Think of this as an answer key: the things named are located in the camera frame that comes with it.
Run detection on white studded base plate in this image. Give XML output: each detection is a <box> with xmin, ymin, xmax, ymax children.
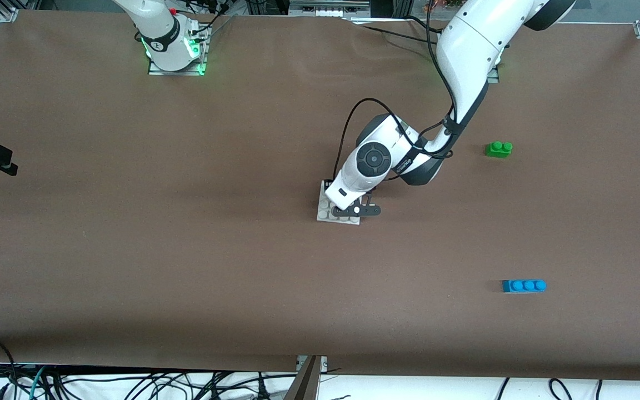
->
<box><xmin>317</xmin><ymin>180</ymin><xmax>363</xmax><ymax>226</ymax></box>

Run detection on green two-stud block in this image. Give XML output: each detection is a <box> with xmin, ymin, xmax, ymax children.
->
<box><xmin>485</xmin><ymin>141</ymin><xmax>514</xmax><ymax>159</ymax></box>

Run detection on blue three-stud block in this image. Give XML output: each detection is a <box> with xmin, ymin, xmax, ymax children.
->
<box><xmin>502</xmin><ymin>279</ymin><xmax>547</xmax><ymax>294</ymax></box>

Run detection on brown table cover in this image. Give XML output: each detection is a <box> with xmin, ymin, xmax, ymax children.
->
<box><xmin>0</xmin><ymin>10</ymin><xmax>640</xmax><ymax>382</ymax></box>

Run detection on grey metal rack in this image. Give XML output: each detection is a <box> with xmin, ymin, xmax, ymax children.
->
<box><xmin>288</xmin><ymin>0</ymin><xmax>372</xmax><ymax>18</ymax></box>

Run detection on orange red clutter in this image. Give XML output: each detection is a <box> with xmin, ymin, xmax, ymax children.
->
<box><xmin>423</xmin><ymin>0</ymin><xmax>457</xmax><ymax>16</ymax></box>

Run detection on dark metal beam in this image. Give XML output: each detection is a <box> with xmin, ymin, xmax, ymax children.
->
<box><xmin>282</xmin><ymin>356</ymin><xmax>322</xmax><ymax>400</ymax></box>

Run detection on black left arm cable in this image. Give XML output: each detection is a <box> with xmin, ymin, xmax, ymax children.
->
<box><xmin>334</xmin><ymin>0</ymin><xmax>459</xmax><ymax>178</ymax></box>

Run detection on black base cable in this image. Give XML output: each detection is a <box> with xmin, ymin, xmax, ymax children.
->
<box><xmin>178</xmin><ymin>0</ymin><xmax>237</xmax><ymax>42</ymax></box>
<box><xmin>360</xmin><ymin>24</ymin><xmax>440</xmax><ymax>43</ymax></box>
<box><xmin>405</xmin><ymin>16</ymin><xmax>440</xmax><ymax>33</ymax></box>

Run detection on silver table edge bracket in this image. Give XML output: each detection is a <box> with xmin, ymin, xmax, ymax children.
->
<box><xmin>296</xmin><ymin>356</ymin><xmax>328</xmax><ymax>372</ymax></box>

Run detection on teal cable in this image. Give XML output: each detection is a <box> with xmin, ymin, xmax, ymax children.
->
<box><xmin>27</xmin><ymin>366</ymin><xmax>47</xmax><ymax>400</ymax></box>

